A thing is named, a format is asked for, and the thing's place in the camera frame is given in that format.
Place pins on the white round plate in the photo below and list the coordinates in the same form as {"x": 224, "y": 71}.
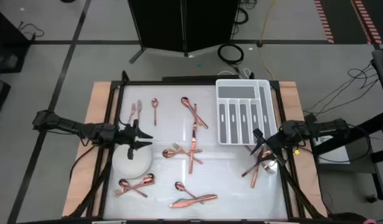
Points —
{"x": 129, "y": 168}

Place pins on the black aluminium stand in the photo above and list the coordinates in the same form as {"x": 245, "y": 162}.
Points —
{"x": 382, "y": 71}

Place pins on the white plastic cutlery tray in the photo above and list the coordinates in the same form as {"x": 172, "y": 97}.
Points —
{"x": 236, "y": 92}

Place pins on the pink object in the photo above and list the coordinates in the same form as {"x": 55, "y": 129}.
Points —
{"x": 370, "y": 221}

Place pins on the black caster wheel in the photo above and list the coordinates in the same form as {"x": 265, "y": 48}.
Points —
{"x": 372, "y": 198}

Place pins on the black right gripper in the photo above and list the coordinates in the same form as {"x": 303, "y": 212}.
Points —
{"x": 280, "y": 137}

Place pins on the grey side table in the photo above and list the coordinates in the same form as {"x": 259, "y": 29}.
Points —
{"x": 362, "y": 163}

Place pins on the small copper spoon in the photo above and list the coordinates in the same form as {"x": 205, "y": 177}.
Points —
{"x": 154, "y": 102}

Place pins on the black mat striped edge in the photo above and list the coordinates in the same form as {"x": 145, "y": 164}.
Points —
{"x": 381, "y": 15}
{"x": 340, "y": 18}

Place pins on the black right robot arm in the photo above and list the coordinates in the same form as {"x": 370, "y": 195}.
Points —
{"x": 325, "y": 127}

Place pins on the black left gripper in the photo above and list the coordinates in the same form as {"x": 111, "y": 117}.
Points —
{"x": 127, "y": 138}

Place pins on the black cabinet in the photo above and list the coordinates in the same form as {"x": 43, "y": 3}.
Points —
{"x": 6, "y": 34}

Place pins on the wooden table board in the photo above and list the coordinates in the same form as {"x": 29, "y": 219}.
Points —
{"x": 96, "y": 102}

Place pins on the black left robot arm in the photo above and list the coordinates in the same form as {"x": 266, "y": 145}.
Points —
{"x": 69, "y": 126}

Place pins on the white sheet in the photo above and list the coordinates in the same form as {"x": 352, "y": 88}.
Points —
{"x": 334, "y": 157}

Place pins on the black table frame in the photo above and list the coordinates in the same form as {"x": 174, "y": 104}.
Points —
{"x": 166, "y": 83}

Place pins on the black folding partition screen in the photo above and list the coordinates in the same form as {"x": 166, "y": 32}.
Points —
{"x": 160, "y": 25}

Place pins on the black flat bar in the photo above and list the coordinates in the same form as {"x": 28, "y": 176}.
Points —
{"x": 200, "y": 78}

